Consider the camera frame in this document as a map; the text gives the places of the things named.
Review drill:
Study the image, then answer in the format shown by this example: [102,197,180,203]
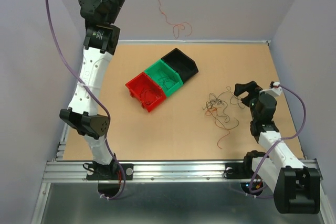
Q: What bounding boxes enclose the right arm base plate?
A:
[223,162,254,180]

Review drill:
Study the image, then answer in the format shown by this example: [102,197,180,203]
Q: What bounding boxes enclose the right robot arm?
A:
[234,81,320,215]

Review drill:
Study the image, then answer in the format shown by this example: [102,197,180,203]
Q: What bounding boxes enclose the black plastic bin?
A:
[161,48,198,83]

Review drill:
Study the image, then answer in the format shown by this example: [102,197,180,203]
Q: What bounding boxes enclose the red plastic bin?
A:
[125,72,166,113]

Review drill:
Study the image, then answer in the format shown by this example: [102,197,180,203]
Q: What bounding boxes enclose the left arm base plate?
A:
[82,162,134,181]

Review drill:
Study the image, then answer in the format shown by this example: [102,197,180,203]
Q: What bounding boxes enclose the green plastic bin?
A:
[144,60,183,98]

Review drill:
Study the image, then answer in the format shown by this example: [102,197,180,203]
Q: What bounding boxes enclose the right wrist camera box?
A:
[259,81,282,98]

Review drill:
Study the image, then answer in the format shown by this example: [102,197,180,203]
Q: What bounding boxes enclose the aluminium mounting rail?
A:
[42,160,243,184]

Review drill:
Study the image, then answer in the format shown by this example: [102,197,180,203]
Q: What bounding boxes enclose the black wire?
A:
[202,86,246,125]

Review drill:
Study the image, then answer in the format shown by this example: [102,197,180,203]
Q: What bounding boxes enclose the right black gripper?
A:
[234,80,265,121]

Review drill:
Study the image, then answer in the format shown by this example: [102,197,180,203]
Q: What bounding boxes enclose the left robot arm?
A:
[60,0,125,180]

